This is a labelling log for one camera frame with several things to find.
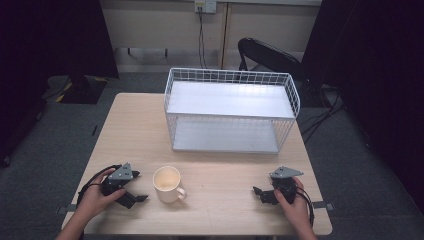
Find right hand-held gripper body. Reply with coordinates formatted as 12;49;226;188
268;165;305;205

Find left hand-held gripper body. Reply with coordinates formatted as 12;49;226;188
99;162;138;210

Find cream ceramic cup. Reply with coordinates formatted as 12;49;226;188
152;165;188;204

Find white wire shelf rack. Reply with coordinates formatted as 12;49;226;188
163;67;301;155

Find person's right hand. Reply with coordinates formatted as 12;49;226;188
273;176;313;231

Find person's left hand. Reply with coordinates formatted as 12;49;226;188
76;167;127;219

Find black chair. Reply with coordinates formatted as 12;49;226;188
236;37;307;82

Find dark curtain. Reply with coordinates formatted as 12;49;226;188
300;0;424;216

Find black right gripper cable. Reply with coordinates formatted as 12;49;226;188
294;185;316;228

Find grey table bracket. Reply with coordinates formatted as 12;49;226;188
311;200;335;212
55;203;79;215

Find black floor cables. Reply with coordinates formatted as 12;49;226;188
299;89;346;145

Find black wall socket cable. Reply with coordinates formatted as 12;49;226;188
197;5;209;70

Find white wall socket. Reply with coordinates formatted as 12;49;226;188
194;0;218;15

